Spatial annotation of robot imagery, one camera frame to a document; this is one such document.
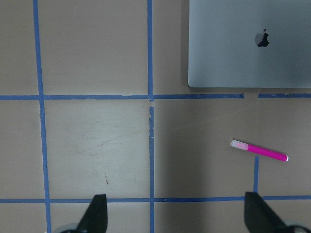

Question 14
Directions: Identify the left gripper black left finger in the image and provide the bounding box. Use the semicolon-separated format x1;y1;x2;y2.
76;194;108;233

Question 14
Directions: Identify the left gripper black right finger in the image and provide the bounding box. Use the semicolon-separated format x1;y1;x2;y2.
244;192;287;233

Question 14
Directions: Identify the pink marker pen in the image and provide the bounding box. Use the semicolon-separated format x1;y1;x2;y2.
230;139;289;162

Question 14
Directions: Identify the silver apple laptop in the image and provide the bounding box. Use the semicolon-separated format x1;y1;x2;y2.
188;0;311;88

